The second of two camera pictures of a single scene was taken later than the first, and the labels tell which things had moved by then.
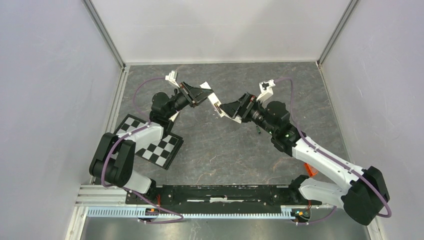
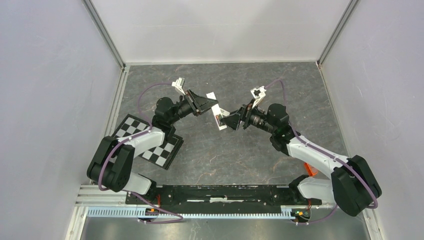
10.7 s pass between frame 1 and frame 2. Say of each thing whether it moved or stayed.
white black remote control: moved
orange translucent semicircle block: stayed
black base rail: stayed
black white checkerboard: stayed
